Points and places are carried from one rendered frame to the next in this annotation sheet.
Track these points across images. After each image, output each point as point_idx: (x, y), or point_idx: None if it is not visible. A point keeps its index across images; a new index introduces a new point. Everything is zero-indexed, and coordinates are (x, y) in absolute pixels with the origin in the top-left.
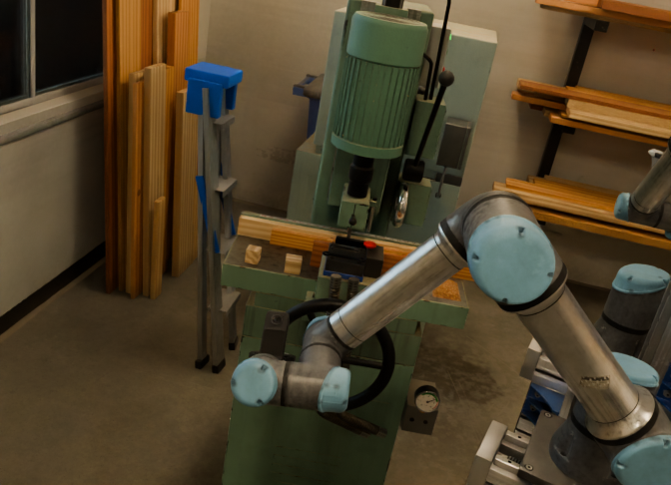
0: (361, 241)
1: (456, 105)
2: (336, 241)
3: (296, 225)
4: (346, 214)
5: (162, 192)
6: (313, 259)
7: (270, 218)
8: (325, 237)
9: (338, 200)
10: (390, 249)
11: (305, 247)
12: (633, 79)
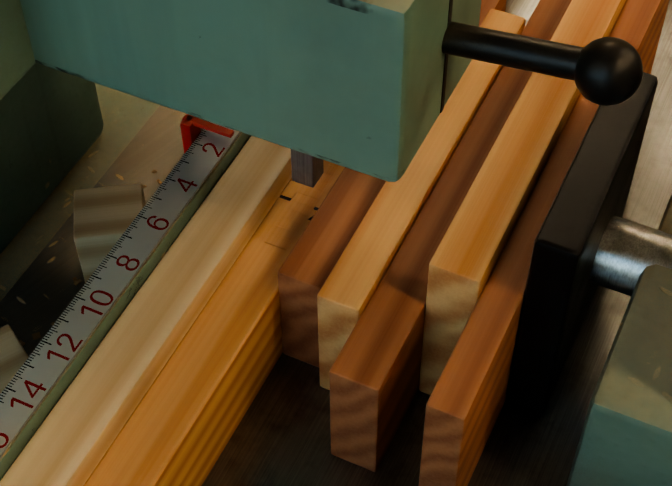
0: (615, 116)
1: None
2: (580, 264)
3: (23, 446)
4: (427, 64)
5: None
6: (460, 484)
7: None
8: (212, 301)
9: (14, 36)
10: (603, 12)
11: (202, 472)
12: None
